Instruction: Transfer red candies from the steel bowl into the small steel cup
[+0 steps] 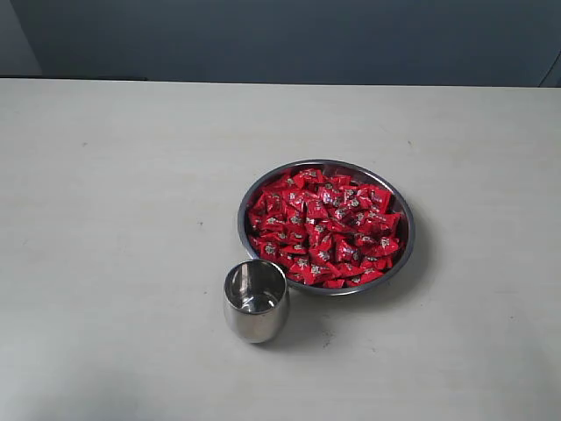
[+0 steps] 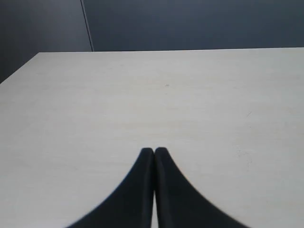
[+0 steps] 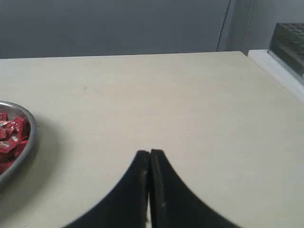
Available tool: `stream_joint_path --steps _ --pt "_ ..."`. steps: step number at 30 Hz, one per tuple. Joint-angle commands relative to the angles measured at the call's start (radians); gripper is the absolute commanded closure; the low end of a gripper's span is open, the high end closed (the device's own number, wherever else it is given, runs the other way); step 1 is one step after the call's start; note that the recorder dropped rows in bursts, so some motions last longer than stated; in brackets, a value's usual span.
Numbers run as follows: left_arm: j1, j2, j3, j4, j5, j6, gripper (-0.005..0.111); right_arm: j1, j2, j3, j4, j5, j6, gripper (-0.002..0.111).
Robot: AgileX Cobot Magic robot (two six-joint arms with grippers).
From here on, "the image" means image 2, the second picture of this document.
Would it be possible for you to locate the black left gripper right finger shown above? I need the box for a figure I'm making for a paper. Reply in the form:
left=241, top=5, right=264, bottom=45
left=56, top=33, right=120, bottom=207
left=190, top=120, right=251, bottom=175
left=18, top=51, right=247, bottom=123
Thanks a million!
left=154, top=147, right=246, bottom=228

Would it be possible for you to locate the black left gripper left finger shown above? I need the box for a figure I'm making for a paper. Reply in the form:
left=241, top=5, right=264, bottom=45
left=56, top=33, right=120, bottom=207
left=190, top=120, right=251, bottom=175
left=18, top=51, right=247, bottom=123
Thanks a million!
left=69, top=148, right=154, bottom=228

